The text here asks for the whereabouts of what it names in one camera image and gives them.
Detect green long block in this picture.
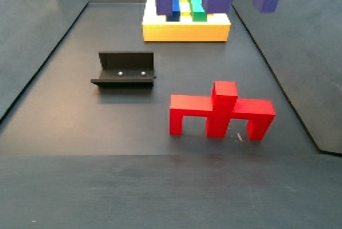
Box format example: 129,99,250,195
189,0,207,22

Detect yellow slotted board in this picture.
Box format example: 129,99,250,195
142,0,231,42

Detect black bracket holder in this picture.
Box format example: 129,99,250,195
91,51,155,87

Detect red three-legged block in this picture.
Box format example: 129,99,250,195
170,81,276,141

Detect blue long block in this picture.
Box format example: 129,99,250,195
166,0,181,22

